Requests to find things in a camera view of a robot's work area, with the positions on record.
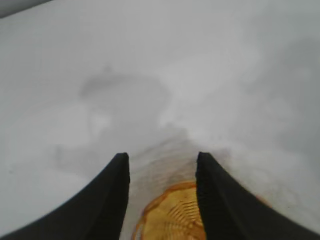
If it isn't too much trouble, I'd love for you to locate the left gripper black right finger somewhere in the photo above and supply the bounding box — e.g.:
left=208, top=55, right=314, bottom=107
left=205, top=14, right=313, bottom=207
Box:
left=195, top=151, right=320, bottom=240

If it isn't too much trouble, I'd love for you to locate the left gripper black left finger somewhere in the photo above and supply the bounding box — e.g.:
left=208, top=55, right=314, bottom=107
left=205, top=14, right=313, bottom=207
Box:
left=0, top=152, right=131, bottom=240

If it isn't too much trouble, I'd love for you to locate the yellow woven wicker basket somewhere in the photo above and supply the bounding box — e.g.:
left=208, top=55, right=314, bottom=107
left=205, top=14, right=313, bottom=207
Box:
left=133, top=181, right=272, bottom=240

